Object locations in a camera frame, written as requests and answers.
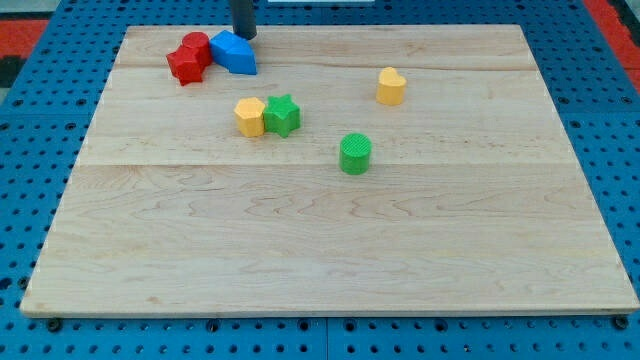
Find green cylinder block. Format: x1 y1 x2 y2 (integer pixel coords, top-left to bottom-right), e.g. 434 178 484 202
339 133 372 175

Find light wooden board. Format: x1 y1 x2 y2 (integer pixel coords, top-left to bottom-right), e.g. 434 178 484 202
20 25 639 318

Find yellow heart block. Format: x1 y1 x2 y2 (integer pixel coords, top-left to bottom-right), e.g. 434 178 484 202
376 67 407 106

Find red cylinder block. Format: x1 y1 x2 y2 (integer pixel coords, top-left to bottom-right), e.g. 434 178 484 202
182 31 213 68

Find green star block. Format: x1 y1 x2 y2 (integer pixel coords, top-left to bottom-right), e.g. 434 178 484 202
263 94 301 138

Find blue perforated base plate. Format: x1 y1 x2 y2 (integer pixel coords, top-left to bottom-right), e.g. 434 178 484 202
1 1 639 359

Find blue pentagon block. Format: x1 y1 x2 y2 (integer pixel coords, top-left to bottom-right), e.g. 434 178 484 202
209 30 258 75

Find red star block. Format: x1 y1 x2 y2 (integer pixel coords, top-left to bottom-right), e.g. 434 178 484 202
166 46 203 86

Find yellow hexagon block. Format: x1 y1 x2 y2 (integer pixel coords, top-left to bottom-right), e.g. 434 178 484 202
234 97 266 137

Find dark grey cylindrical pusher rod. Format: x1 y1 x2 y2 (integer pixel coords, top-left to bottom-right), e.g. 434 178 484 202
229 0 257 40

